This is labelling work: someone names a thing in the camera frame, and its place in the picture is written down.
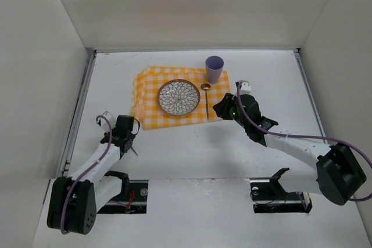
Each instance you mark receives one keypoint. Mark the yellow white checkered cloth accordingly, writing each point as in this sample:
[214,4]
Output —
[146,84]

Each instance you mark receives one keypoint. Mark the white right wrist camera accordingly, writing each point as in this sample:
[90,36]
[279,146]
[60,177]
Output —
[244,87]

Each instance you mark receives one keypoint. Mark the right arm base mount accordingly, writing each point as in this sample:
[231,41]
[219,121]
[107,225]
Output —
[269,197]

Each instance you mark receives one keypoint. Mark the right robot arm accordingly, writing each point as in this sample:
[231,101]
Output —
[338,173]

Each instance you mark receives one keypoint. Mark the patterned ceramic bowl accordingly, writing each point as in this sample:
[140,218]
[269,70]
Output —
[178,97]

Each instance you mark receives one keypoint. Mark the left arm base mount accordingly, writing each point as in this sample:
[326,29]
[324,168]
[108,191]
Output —
[132,202]

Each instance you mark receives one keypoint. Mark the copper spoon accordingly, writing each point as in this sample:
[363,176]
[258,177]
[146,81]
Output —
[205,87]

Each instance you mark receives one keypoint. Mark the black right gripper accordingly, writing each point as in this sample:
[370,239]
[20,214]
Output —
[225,107]

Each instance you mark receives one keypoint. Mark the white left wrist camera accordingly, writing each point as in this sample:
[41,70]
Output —
[105,120]

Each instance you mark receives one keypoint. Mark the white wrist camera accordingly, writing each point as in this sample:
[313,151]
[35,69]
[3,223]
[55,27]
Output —
[244,87]
[105,120]

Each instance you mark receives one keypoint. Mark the lilac plastic cup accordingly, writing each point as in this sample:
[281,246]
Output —
[214,66]

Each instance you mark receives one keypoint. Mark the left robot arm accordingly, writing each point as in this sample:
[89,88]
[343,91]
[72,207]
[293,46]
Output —
[76,199]

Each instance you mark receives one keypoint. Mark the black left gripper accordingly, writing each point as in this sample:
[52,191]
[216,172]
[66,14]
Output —
[125,144]

